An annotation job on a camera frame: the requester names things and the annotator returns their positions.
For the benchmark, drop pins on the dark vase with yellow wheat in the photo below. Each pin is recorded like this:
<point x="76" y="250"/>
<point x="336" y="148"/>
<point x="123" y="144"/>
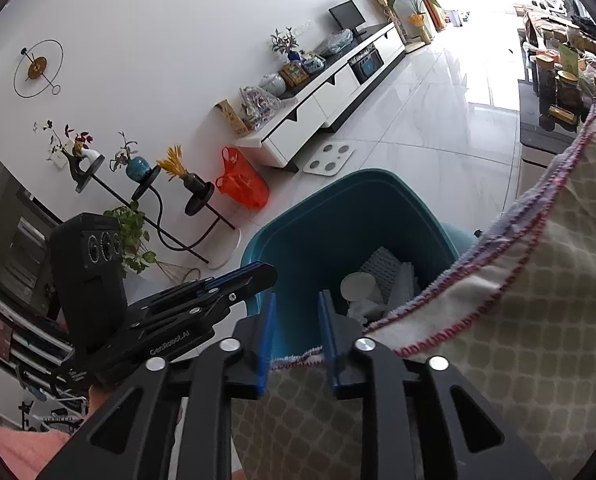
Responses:
<point x="192" y="181"/>

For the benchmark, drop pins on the person's left hand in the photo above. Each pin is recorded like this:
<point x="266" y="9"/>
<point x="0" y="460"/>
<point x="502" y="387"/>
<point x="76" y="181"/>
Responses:
<point x="98" y="397"/>

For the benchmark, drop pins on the gold framed box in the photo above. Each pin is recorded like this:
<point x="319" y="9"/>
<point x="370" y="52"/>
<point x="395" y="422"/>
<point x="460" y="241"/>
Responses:
<point x="294" y="75"/>

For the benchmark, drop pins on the yellow cardboard box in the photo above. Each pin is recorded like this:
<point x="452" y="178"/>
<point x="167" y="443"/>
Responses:
<point x="232" y="116"/>

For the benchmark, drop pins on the dark coffee table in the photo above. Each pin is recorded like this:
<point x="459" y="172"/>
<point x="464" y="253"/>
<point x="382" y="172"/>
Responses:
<point x="538" y="130"/>

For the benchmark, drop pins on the teal vase with plant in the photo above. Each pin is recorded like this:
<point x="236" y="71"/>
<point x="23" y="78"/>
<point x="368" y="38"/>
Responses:
<point x="137" y="167"/>

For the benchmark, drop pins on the large leaf plant yellow pot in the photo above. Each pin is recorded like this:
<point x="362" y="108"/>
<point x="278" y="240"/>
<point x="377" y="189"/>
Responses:
<point x="417" y="19"/>

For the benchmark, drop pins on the person's left forearm pink sleeve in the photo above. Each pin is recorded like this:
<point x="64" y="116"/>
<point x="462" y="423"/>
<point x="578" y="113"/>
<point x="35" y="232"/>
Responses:
<point x="23" y="452"/>

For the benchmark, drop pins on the dark shelf unit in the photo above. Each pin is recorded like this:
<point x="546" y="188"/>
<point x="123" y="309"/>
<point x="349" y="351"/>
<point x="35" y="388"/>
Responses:
<point x="18" y="270"/>

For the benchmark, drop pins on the white bathroom scale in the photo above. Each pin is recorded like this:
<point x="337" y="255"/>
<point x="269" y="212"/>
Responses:
<point x="328" y="159"/>

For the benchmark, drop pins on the white wall switch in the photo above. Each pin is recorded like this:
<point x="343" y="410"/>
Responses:
<point x="55" y="156"/>

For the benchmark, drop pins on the orange plastic bag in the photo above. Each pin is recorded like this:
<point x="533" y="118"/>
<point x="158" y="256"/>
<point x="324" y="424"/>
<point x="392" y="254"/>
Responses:
<point x="243" y="185"/>

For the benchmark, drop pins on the beige checked blanket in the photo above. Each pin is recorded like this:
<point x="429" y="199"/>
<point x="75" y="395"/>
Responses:
<point x="478" y="360"/>

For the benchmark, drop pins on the white vase with red leaves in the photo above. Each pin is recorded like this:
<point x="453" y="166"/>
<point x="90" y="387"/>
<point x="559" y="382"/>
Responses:
<point x="93" y="156"/>

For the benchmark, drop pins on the black metal plant stand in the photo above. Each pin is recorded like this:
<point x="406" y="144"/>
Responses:
<point x="200" y="205"/>

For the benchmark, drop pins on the clear plastic bag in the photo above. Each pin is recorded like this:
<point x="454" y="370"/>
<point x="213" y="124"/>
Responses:
<point x="335" y="42"/>

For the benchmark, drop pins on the group of glass jars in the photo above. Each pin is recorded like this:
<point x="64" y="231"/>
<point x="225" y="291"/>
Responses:
<point x="568" y="90"/>

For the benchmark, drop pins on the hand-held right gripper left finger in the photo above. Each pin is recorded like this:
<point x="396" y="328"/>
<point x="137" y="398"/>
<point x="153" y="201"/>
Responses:
<point x="267" y="345"/>

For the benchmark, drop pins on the green pothos plant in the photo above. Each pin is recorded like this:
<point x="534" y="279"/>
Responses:
<point x="130" y="235"/>

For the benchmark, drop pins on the teal plastic bin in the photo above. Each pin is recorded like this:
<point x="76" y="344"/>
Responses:
<point x="318" y="230"/>

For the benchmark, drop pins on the white wall sockets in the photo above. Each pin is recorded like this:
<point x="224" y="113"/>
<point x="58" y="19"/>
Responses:
<point x="303" y="26"/>

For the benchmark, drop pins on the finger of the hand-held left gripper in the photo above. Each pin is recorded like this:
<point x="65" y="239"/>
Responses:
<point x="198" y="310"/>
<point x="248" y="277"/>

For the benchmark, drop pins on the clear glass ship model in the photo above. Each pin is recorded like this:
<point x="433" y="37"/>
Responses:
<point x="260" y="107"/>

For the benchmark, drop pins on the white black TV cabinet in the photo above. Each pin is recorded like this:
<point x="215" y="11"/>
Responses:
<point x="328" y="97"/>

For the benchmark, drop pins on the small white pedal bin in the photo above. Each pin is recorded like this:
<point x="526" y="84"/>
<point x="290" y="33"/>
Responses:
<point x="456" y="19"/>

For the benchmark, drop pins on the white round lid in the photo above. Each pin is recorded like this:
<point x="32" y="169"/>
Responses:
<point x="359" y="287"/>

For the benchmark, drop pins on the round black wall clock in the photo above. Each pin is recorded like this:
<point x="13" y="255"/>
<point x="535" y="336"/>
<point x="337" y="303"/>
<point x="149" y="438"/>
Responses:
<point x="37" y="66"/>

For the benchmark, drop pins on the black monitor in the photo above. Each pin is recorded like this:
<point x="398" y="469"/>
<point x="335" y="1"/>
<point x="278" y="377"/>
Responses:
<point x="347" y="14"/>

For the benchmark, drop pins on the bonsai in blue pot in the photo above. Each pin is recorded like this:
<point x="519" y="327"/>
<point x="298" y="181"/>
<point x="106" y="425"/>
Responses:
<point x="288" y="45"/>

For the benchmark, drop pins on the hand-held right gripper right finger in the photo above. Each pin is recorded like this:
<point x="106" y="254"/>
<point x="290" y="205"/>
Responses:
<point x="330" y="345"/>

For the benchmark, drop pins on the white plastic bag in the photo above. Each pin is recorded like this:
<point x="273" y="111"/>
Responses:
<point x="365" y="310"/>

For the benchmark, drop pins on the blue white porcelain bowl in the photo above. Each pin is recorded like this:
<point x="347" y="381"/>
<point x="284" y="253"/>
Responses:
<point x="313" y="63"/>

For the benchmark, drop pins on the white textured foam sheet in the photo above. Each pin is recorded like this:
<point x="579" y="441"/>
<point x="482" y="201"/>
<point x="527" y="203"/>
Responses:
<point x="385" y="265"/>

